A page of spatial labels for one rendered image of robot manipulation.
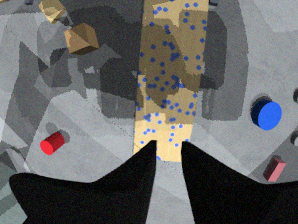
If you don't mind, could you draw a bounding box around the brown cube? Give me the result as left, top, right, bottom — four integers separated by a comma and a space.
64, 23, 100, 55

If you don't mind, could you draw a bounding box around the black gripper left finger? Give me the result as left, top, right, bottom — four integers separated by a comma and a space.
8, 140, 157, 224

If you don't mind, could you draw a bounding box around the blue cylinder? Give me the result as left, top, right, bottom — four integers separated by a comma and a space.
251, 99, 282, 131

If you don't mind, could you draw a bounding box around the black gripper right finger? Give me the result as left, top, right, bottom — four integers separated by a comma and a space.
180, 141, 298, 224

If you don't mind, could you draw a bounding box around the red cylinder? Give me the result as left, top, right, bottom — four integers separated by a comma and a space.
40, 132, 65, 155

